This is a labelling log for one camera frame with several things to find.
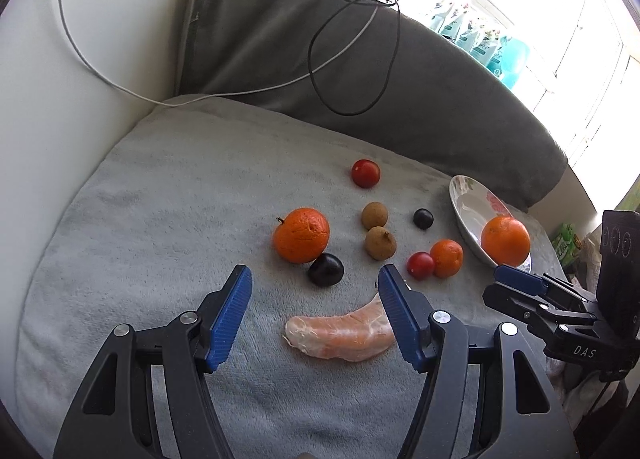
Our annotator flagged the large smooth orange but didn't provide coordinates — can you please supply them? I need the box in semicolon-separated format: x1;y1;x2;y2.
481;216;531;265

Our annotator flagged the small red cherry tomato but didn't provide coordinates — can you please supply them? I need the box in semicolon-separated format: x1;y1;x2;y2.
406;251;436;281

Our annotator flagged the white floral bowl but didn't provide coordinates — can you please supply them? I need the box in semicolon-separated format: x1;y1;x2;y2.
448;174;533;275

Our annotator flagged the light grey blanket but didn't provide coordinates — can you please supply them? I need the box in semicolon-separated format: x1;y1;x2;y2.
15;94;581;459

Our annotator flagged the large red cherry tomato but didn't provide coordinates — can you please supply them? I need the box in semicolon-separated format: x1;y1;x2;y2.
351;159;381;189

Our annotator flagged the brown longan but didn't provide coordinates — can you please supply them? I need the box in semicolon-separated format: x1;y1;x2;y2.
361;202;389;231
364;227;398;260

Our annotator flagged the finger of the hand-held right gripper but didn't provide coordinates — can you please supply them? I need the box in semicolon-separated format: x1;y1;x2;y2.
481;284;568;341
493;264;601;321

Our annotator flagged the teal patterned curtain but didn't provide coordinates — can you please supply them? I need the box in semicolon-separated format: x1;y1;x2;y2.
425;0;531;90

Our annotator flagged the white furniture panel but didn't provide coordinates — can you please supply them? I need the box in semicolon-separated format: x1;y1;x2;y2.
0;0;213;290

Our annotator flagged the white cable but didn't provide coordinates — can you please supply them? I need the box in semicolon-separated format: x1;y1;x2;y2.
56;0;381;106

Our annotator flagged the large wrinkled tangerine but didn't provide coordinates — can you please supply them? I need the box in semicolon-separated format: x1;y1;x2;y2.
272;208;331;264

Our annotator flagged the small mandarin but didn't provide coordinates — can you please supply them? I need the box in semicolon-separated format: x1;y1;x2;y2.
430;239;465;279

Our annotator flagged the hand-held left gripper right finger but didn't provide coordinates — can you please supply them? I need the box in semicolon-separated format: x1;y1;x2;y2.
377;264;581;459

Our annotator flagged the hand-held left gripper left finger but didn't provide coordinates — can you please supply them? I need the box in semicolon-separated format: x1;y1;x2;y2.
52;264;253;459

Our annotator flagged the dark grey covered cushion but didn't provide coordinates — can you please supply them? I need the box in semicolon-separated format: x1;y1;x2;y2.
177;0;571;212

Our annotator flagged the white window frame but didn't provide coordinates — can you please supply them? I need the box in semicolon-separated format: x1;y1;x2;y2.
400;0;640;180

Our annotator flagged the black cable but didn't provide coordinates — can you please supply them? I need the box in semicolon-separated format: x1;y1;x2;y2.
299;0;402;116

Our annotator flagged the green box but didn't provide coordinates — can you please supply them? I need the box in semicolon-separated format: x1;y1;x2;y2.
550;222;583;267

